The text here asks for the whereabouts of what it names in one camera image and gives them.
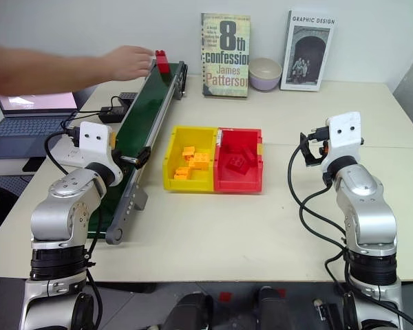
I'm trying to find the black adapter cable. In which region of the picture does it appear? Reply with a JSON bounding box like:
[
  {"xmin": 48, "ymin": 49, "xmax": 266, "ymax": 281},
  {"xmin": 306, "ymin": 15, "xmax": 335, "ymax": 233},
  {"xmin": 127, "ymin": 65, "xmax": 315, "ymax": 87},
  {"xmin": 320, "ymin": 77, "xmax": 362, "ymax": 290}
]
[{"xmin": 63, "ymin": 95, "xmax": 131, "ymax": 130}]

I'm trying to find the person's bare hand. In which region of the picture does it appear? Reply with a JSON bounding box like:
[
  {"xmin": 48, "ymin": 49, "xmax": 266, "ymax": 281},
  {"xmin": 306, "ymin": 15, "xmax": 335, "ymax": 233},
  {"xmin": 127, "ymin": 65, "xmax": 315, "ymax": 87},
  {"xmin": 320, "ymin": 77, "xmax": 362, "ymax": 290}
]
[{"xmin": 102, "ymin": 44, "xmax": 153, "ymax": 82}]

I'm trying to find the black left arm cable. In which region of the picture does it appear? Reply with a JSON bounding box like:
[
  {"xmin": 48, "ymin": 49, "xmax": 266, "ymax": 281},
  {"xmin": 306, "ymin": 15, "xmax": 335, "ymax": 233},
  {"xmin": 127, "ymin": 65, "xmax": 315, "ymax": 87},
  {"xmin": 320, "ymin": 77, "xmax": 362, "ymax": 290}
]
[{"xmin": 43, "ymin": 125, "xmax": 104, "ymax": 330}]

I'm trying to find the black power adapter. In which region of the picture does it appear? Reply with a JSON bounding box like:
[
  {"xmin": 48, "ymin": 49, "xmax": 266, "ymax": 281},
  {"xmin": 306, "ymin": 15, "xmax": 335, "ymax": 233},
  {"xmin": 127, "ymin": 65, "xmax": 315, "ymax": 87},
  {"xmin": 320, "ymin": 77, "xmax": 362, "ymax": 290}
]
[{"xmin": 98, "ymin": 105, "xmax": 128, "ymax": 124}]

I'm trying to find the yellow plastic bin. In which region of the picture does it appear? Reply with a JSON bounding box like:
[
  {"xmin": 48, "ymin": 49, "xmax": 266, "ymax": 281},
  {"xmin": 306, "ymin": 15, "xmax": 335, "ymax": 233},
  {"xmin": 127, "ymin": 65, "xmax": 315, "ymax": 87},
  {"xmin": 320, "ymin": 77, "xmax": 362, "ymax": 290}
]
[{"xmin": 162, "ymin": 125, "xmax": 218, "ymax": 193}]

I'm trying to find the lavender bowl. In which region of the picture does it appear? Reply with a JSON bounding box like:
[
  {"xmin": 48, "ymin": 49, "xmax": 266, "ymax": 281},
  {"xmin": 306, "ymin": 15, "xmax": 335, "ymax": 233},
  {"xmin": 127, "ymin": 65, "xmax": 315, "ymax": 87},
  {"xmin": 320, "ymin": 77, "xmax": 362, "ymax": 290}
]
[{"xmin": 249, "ymin": 74, "xmax": 282, "ymax": 93}]

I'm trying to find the Graphic Design book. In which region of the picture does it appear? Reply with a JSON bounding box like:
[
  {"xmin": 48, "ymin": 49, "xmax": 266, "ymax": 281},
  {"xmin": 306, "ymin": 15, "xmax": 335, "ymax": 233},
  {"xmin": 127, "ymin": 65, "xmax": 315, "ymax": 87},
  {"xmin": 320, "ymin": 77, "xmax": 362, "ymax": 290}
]
[{"xmin": 279, "ymin": 9, "xmax": 337, "ymax": 92}]

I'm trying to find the small red toy brick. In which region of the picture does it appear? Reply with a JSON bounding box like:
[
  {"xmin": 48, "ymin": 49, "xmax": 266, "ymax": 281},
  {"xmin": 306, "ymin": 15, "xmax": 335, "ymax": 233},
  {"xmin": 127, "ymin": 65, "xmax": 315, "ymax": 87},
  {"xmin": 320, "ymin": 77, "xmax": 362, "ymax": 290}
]
[{"xmin": 240, "ymin": 146, "xmax": 257, "ymax": 168}]

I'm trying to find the red plastic bin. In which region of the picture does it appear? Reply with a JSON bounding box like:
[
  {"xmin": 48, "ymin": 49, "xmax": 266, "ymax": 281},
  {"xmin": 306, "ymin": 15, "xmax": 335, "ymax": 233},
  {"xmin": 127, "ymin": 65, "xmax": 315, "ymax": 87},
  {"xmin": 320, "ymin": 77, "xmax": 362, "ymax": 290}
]
[{"xmin": 212, "ymin": 126, "xmax": 264, "ymax": 193}]

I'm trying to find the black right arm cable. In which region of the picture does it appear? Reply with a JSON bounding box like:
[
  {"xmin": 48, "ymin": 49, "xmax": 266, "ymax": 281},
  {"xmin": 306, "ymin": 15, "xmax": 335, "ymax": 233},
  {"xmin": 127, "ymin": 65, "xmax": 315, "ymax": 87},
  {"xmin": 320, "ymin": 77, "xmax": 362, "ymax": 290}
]
[{"xmin": 287, "ymin": 124, "xmax": 352, "ymax": 296}]

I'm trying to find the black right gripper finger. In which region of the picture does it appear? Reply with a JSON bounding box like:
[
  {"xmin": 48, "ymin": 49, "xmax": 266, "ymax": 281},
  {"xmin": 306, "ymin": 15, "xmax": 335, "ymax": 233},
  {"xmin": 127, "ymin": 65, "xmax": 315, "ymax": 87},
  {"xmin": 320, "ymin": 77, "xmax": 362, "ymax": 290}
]
[
  {"xmin": 303, "ymin": 151, "xmax": 323, "ymax": 168},
  {"xmin": 298, "ymin": 131, "xmax": 315, "ymax": 155}
]

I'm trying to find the green conveyor belt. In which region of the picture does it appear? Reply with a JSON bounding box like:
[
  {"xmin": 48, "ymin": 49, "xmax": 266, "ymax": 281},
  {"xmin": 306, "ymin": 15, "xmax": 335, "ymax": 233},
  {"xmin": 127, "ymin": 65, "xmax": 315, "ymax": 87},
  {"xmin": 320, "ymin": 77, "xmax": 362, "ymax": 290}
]
[{"xmin": 85, "ymin": 60, "xmax": 189, "ymax": 245}]

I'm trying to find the blue grey laptop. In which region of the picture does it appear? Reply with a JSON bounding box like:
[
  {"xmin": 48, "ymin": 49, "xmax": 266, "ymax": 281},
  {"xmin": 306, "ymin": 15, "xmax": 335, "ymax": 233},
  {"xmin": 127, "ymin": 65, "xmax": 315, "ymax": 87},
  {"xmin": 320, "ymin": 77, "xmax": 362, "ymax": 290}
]
[{"xmin": 0, "ymin": 91, "xmax": 79, "ymax": 145}]

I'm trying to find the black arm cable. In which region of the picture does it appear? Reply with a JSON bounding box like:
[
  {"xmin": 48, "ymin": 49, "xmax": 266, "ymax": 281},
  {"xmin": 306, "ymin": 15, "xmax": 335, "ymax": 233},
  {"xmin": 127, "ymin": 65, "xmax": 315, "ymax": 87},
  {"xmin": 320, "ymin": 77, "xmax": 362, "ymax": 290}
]
[
  {"xmin": 287, "ymin": 124, "xmax": 352, "ymax": 296},
  {"xmin": 43, "ymin": 125, "xmax": 104, "ymax": 330}
]

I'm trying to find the large red toy brick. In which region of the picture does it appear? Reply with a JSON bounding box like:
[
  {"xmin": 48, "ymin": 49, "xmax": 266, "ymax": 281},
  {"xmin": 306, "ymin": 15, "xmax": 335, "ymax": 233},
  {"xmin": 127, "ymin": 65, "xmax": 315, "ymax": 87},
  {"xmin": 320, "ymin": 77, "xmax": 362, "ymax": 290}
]
[{"xmin": 225, "ymin": 155, "xmax": 251, "ymax": 177}]

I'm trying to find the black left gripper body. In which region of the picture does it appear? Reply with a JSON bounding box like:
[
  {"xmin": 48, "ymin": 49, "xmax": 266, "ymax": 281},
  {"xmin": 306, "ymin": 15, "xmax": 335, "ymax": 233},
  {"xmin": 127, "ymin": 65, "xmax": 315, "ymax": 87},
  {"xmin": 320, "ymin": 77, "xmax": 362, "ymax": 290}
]
[{"xmin": 110, "ymin": 132, "xmax": 125, "ymax": 175}]

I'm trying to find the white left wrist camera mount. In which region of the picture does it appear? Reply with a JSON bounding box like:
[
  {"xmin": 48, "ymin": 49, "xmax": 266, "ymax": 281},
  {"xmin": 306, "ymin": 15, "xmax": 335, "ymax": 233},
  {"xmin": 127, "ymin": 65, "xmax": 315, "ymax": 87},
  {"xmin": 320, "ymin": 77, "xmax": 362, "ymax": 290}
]
[{"xmin": 78, "ymin": 121, "xmax": 124, "ymax": 188}]

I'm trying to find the white power strip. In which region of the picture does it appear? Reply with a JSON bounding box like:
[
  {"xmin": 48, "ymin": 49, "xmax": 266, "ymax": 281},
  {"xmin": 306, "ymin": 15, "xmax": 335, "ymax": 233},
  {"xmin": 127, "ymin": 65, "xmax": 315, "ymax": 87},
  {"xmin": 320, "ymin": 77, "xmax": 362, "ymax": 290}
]
[{"xmin": 50, "ymin": 141, "xmax": 87, "ymax": 166}]

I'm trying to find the dark rounded shape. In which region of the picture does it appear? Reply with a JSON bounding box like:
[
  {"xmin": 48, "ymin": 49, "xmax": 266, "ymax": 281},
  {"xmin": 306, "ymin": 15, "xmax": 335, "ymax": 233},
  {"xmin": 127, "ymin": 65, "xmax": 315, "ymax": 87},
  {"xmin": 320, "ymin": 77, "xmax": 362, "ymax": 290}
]
[
  {"xmin": 254, "ymin": 286, "xmax": 288, "ymax": 330},
  {"xmin": 161, "ymin": 291, "xmax": 214, "ymax": 330}
]

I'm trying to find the large orange toy brick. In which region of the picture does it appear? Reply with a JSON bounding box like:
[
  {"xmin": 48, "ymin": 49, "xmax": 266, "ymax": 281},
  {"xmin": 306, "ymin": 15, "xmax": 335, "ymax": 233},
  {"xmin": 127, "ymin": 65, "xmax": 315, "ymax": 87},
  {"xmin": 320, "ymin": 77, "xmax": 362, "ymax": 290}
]
[{"xmin": 188, "ymin": 152, "xmax": 211, "ymax": 171}]

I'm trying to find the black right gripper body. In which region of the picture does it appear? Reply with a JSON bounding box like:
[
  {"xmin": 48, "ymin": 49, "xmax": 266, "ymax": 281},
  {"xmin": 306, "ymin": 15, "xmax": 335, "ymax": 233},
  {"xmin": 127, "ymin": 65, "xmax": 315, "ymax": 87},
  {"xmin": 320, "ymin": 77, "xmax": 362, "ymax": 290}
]
[{"xmin": 313, "ymin": 137, "xmax": 330, "ymax": 166}]

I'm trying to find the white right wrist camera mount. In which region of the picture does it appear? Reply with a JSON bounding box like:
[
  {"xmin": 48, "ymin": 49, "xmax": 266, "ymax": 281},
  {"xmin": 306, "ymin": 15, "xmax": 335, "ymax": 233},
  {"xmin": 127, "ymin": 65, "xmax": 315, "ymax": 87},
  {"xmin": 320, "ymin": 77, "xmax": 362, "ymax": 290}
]
[{"xmin": 321, "ymin": 110, "xmax": 365, "ymax": 173}]

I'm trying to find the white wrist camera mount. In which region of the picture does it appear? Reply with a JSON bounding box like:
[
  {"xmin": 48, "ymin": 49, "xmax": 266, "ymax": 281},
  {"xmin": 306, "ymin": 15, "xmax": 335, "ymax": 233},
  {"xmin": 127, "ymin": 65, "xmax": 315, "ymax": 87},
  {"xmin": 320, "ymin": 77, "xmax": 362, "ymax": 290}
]
[
  {"xmin": 78, "ymin": 121, "xmax": 124, "ymax": 188},
  {"xmin": 321, "ymin": 110, "xmax": 365, "ymax": 173}
]

